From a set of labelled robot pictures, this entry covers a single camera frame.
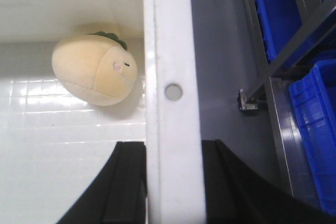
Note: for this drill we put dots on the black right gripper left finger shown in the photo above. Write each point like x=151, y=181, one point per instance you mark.
x=118, y=193

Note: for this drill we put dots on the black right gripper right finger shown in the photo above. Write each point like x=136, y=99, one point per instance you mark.
x=236, y=194

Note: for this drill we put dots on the white plastic tote box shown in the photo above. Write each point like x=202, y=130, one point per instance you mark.
x=53, y=145

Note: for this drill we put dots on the yellow round plush toy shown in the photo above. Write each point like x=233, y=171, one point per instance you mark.
x=95, y=67

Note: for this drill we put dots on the blue storage bin lower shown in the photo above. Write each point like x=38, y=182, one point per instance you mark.
x=313, y=101

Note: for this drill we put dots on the blue storage bin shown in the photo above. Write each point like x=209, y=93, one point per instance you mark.
x=313, y=101
x=279, y=21

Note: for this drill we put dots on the grey metal shelf frame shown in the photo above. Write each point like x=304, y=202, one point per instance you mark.
x=272, y=83

